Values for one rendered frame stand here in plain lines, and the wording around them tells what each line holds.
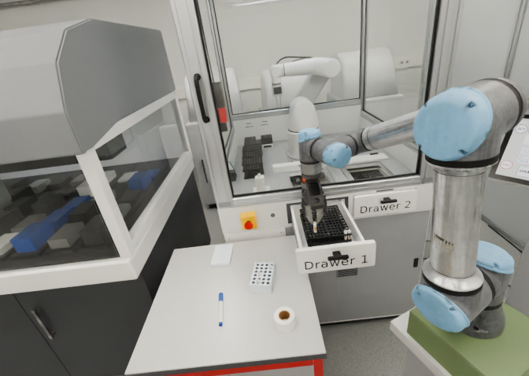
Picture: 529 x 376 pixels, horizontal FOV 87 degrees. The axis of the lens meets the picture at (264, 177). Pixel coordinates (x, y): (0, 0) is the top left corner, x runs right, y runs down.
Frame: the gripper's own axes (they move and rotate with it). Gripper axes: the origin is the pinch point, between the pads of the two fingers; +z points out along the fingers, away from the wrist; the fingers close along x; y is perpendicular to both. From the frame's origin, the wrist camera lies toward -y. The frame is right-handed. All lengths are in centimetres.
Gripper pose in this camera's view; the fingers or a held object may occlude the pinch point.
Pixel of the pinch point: (315, 222)
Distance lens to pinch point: 108.4
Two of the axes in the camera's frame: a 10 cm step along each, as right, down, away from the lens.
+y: 0.0, -4.3, 9.0
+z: 1.3, 9.0, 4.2
